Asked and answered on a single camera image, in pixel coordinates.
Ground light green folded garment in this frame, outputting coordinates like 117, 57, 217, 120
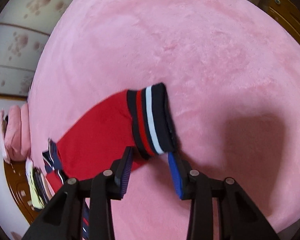
25, 158, 44, 210

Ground pink pillow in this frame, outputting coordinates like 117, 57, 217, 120
0, 103, 31, 164

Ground brown wooden headboard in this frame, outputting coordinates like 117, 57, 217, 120
4, 161, 39, 224

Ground floral white wardrobe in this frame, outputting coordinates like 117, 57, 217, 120
0, 0, 72, 96

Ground navy red varsity jacket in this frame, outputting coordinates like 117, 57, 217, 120
41, 82, 178, 240

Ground pink fleece bed blanket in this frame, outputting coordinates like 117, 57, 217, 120
28, 0, 300, 232

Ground blue folded jeans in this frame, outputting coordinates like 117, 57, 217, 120
33, 167, 51, 205

